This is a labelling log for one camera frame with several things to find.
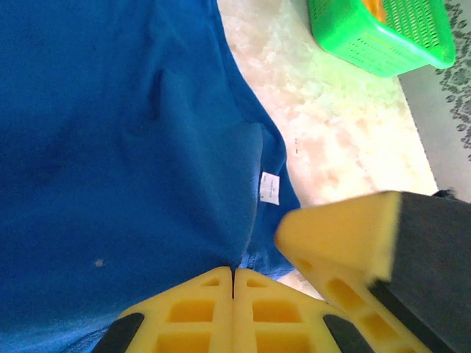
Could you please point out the blue t-shirt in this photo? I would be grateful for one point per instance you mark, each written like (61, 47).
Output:
(110, 147)

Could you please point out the green plastic basket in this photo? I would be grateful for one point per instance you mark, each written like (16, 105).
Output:
(375, 44)

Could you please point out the yellow cloth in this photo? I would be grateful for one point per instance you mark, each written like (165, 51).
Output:
(375, 7)

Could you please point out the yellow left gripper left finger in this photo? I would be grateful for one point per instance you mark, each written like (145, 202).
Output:
(191, 312)

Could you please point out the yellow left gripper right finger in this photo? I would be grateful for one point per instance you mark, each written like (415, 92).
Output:
(272, 312)

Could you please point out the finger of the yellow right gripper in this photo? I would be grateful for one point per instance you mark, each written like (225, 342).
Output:
(342, 235)

